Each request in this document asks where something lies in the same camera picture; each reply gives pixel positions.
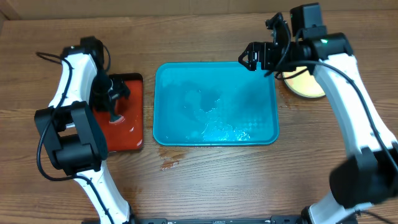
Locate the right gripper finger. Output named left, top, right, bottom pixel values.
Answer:
left=238, top=59, right=257, bottom=71
left=238, top=42, right=254, bottom=59

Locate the yellow plate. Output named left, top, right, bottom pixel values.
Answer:
left=282, top=67, right=325, bottom=98

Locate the green pink dish sponge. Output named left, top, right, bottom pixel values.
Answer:
left=109, top=115, right=125, bottom=124

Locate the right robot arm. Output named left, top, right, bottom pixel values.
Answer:
left=238, top=3, right=397, bottom=224

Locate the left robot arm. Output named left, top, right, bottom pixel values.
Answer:
left=34, top=36, right=138, bottom=223

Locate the teal plastic serving tray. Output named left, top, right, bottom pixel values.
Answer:
left=153, top=62, right=279, bottom=146

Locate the red black lacquer tray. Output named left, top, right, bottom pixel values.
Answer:
left=93, top=73, right=144, bottom=152

